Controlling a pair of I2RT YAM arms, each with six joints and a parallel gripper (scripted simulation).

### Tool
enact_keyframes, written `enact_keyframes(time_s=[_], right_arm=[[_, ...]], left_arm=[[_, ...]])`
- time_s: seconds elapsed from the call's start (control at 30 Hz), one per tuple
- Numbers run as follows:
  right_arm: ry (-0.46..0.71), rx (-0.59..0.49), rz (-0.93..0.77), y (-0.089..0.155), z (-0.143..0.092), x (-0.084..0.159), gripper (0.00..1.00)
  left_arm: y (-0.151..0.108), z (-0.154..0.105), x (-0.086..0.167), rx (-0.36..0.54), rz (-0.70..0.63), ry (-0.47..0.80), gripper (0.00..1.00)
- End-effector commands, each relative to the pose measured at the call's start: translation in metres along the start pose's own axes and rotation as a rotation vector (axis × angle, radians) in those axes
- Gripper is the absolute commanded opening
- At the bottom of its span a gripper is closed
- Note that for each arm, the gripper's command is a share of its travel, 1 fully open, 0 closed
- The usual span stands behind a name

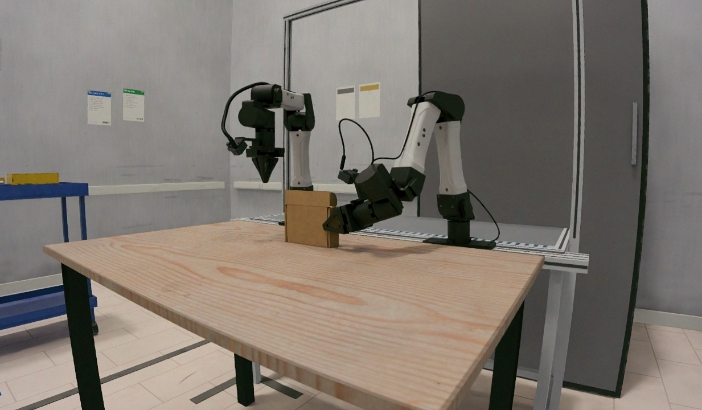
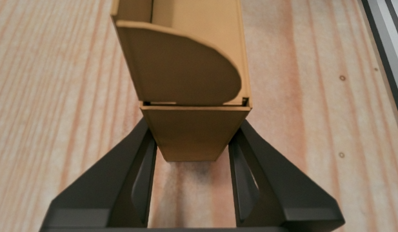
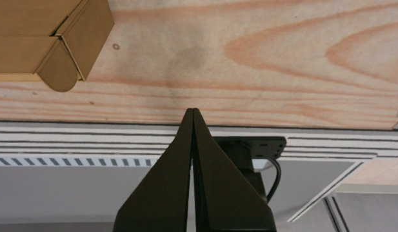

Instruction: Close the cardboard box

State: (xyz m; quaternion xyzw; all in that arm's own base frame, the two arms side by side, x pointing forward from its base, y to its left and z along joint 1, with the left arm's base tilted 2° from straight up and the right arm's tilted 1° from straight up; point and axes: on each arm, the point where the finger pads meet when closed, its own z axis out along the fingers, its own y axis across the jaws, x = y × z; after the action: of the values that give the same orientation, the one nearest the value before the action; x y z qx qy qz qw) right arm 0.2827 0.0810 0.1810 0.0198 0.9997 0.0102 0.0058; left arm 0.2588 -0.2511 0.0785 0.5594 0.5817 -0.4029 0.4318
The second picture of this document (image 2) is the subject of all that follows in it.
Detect brown cardboard box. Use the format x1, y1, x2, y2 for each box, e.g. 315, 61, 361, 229
110, 0, 253, 161

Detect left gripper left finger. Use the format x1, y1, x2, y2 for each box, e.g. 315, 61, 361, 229
41, 117, 157, 228

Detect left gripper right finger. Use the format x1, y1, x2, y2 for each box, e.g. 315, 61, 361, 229
228, 119, 346, 232

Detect grey aluminium extrusion bar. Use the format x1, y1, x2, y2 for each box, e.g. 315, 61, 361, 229
361, 0, 398, 111

